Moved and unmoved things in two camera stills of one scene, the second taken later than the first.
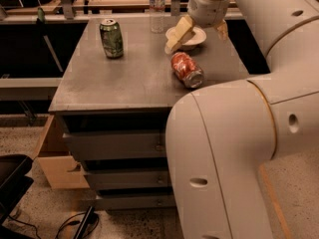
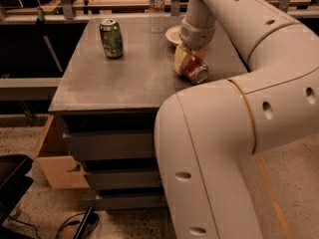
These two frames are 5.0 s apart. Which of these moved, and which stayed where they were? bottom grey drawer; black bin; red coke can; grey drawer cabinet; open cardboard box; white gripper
Moved: white gripper; red coke can
Stayed: black bin; grey drawer cabinet; bottom grey drawer; open cardboard box
